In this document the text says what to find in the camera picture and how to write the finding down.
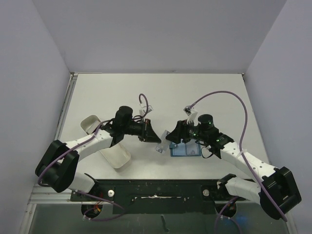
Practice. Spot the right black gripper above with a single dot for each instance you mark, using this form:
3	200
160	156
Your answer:
183	131

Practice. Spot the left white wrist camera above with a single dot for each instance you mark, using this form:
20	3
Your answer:
145	110

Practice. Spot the aluminium left side rail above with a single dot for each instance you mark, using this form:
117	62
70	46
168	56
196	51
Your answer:
61	122

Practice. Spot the blue leather card holder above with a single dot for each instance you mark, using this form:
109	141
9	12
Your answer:
189	149

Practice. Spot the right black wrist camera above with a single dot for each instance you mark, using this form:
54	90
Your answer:
191	112

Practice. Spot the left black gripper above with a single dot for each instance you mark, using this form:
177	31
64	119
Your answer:
147	134

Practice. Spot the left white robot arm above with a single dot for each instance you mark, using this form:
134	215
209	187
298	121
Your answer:
58	166

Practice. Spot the aluminium rail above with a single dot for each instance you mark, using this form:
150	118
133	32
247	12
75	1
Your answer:
53	213
61	122

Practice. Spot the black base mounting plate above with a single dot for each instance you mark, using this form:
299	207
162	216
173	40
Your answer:
156	196

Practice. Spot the aluminium front rail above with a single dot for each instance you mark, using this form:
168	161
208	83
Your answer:
53	213

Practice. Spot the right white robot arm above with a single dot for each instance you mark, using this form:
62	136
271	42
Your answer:
274	189

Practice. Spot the white oblong plastic tray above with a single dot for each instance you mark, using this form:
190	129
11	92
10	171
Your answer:
117	156

